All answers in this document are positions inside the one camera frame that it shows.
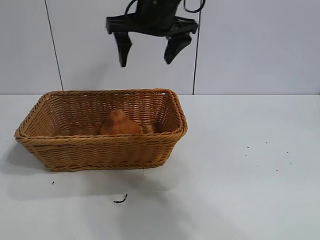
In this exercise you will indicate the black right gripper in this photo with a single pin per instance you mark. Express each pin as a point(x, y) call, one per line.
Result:
point(155, 17)

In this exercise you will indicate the brown woven wicker basket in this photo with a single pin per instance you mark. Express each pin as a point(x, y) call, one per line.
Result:
point(100, 152)

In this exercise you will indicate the orange-brown bread loaf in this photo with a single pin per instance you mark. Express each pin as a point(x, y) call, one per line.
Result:
point(117, 126)

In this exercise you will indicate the small black debris strip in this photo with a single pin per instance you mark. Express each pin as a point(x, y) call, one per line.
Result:
point(121, 200)

